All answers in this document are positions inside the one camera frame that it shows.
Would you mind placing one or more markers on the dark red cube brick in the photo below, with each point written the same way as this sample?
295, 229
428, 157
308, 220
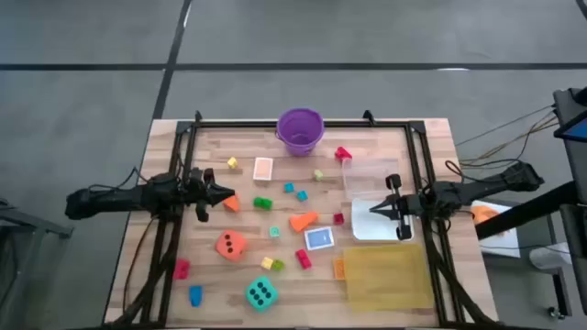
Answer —
338, 219

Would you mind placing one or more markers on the orange sloped brick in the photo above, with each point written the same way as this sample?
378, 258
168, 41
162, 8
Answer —
302, 222

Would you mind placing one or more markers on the blue four-stud brick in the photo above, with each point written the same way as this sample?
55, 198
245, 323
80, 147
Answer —
302, 196
289, 187

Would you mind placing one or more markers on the blue playing card box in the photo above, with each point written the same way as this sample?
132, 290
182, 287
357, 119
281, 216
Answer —
319, 238

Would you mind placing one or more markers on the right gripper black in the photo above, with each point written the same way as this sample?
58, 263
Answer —
406, 206

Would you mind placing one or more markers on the orange plastic object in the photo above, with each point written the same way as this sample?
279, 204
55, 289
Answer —
483, 214

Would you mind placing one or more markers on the blue plastic piece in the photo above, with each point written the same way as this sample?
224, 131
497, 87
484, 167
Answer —
196, 296

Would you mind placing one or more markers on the green two-stud brick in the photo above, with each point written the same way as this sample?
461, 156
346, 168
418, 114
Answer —
262, 203

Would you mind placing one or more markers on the small yellow brick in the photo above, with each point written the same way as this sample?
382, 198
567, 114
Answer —
232, 162

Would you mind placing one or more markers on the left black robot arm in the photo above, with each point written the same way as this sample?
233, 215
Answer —
119, 198

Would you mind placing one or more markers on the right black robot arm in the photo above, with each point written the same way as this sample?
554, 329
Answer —
477, 191

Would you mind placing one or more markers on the black slanted beam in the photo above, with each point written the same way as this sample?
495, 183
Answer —
527, 211

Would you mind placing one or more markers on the white plastic bag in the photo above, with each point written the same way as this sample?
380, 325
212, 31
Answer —
548, 256

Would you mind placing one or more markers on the teal foam die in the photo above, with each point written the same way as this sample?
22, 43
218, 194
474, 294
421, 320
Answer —
261, 294

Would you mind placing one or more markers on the black equipment stand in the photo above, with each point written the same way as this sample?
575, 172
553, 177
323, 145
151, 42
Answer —
577, 169

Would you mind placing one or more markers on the pink-red stepped brick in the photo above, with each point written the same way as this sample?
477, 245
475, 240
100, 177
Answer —
181, 269

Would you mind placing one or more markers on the orange wedge block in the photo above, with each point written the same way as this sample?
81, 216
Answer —
232, 205

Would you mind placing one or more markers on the white plastic container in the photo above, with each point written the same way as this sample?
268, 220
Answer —
367, 229

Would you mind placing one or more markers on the white paper sheet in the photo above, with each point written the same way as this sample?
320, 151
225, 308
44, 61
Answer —
502, 245

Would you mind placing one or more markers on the purple bucket with face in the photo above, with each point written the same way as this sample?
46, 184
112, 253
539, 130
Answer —
300, 137

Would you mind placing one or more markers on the orange-yellow flat brick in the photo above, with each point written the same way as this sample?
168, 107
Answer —
339, 269

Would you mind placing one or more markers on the pale green small brick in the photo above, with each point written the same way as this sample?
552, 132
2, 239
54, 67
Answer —
318, 174

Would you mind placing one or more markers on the blue-lit tilted screen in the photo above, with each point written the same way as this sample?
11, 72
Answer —
579, 130

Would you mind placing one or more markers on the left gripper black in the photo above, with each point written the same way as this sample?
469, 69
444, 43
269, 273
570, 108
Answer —
199, 192

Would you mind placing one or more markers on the yellow translucent container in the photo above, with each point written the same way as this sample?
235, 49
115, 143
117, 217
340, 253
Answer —
390, 279

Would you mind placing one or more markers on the orange foam die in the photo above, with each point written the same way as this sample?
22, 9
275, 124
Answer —
236, 252

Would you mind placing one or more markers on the pale teal square brick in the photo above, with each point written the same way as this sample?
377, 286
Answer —
274, 232

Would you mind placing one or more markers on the black caster wheel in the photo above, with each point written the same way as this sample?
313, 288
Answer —
556, 313

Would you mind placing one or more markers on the grey metal table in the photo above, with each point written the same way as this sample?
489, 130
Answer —
41, 227

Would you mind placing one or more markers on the orange playing card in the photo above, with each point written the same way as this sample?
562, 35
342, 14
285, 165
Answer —
263, 169

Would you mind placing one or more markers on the yellow four-stud brick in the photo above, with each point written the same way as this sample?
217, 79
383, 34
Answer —
267, 263

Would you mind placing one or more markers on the lime green four-stud brick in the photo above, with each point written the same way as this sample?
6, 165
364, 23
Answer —
278, 265

